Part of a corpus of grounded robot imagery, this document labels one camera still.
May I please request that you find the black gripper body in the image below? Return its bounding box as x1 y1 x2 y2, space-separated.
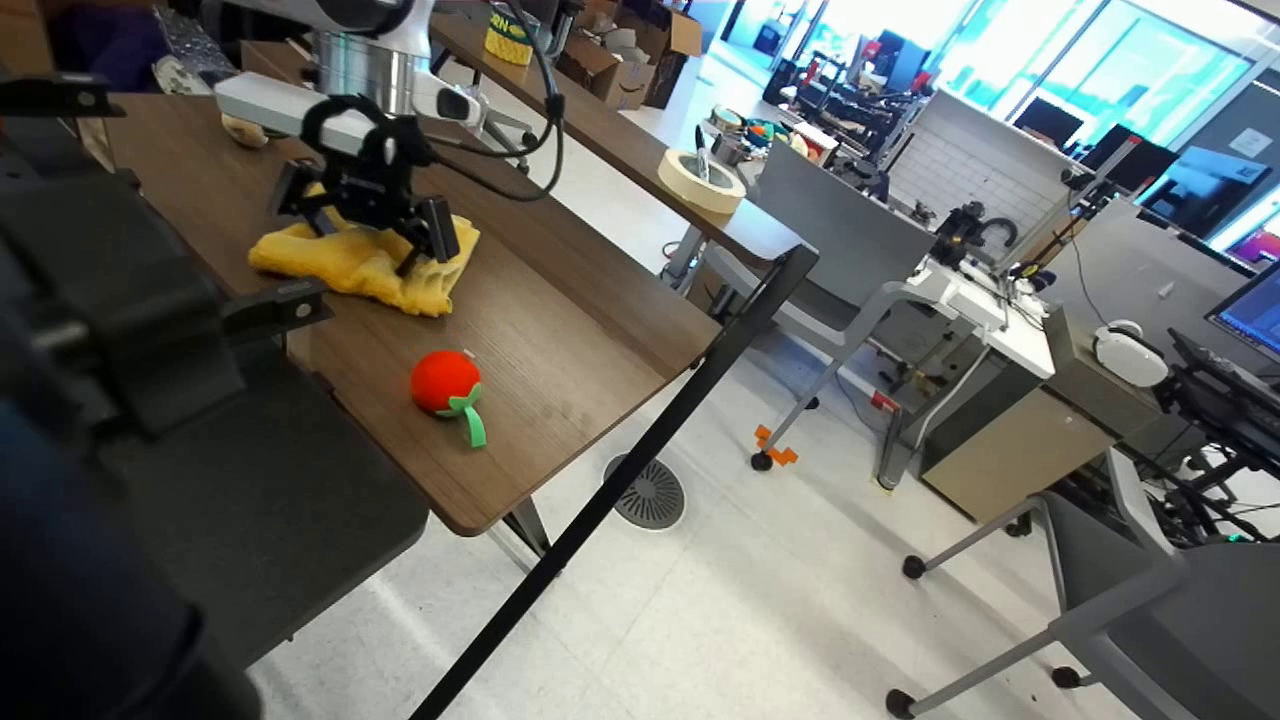
296 94 435 226

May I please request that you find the yellow terry towel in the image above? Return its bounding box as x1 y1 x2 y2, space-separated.
244 209 483 320

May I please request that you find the red toy pepper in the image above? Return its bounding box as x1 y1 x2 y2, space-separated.
408 345 491 454

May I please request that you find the yellow green labelled tub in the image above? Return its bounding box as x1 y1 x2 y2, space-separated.
478 14 534 71

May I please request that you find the long wooden side table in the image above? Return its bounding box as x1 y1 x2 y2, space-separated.
430 10 821 270

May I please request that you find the cardboard box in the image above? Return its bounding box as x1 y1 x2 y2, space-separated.
554 10 709 108

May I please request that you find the beige masking tape roll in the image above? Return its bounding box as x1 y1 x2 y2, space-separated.
655 147 752 226

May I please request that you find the black slanted table leg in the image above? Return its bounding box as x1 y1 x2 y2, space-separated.
408 245 821 720

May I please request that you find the grey partition panel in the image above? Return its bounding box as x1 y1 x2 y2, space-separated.
743 137 934 310

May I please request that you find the grey rolling stand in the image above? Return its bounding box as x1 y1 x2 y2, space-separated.
743 277 919 476

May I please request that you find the black clamp device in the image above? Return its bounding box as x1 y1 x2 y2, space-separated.
928 197 1018 270

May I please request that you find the white device on cart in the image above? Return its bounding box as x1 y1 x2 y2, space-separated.
899 250 1055 336

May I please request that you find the grey cart beige panel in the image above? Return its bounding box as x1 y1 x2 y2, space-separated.
872 302 1130 528

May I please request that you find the white headset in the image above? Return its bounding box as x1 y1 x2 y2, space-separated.
1089 318 1175 393

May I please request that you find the lit computer screen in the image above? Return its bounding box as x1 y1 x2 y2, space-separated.
1203 262 1280 352

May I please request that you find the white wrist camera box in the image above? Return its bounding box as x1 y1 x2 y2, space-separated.
210 71 489 146

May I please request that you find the black blurred camera mount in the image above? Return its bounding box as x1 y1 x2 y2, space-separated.
0 71 430 720

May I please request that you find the blue wall screen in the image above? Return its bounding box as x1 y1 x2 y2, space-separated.
1135 137 1256 238

